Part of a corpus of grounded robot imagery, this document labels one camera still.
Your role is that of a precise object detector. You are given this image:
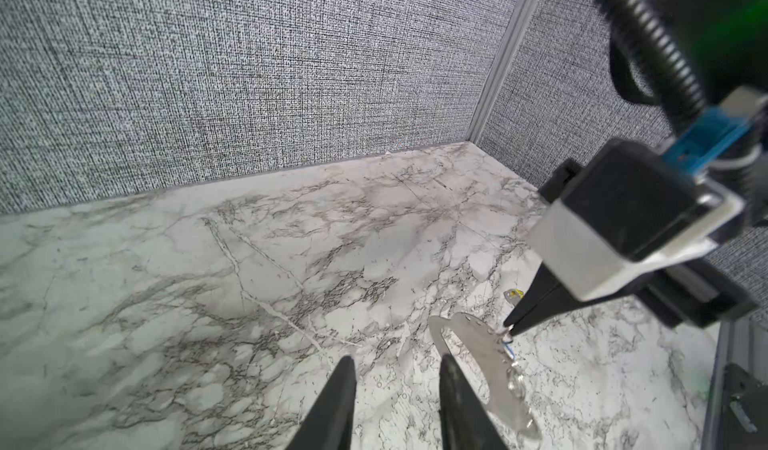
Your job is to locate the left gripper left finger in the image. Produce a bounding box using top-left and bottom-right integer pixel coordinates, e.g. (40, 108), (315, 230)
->
(286, 355), (357, 450)

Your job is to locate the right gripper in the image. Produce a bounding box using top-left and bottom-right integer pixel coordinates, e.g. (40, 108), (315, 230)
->
(503, 159), (756, 336)

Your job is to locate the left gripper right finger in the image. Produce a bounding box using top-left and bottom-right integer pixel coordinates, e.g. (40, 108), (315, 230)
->
(439, 354), (508, 450)

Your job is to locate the blue tagged key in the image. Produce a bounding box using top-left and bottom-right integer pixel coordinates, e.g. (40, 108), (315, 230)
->
(502, 341), (516, 360)

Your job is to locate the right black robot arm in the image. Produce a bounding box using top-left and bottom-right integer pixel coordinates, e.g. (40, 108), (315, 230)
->
(502, 0), (767, 338)

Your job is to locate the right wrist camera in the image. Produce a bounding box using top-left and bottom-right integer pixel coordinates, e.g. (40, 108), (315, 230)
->
(526, 86), (768, 303)

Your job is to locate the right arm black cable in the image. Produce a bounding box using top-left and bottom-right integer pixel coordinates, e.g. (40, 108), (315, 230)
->
(575, 0), (709, 136)

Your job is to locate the aluminium enclosure frame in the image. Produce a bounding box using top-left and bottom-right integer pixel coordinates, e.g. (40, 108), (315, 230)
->
(467, 0), (540, 145)

